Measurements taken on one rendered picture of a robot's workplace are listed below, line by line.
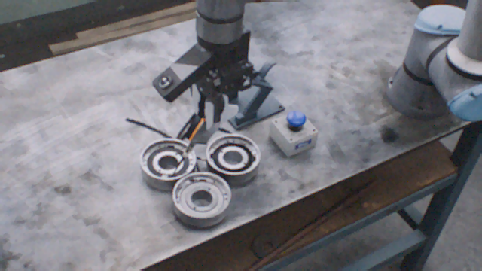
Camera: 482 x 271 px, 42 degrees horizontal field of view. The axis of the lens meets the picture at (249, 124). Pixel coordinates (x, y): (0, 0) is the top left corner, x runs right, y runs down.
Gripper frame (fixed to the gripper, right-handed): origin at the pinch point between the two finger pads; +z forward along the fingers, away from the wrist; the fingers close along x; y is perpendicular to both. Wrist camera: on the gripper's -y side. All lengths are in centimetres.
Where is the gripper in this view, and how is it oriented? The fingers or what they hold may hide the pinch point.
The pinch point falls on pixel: (203, 124)
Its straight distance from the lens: 114.0
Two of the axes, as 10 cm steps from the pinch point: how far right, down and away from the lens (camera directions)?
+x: -5.6, -6.2, 5.5
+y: 8.3, -3.5, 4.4
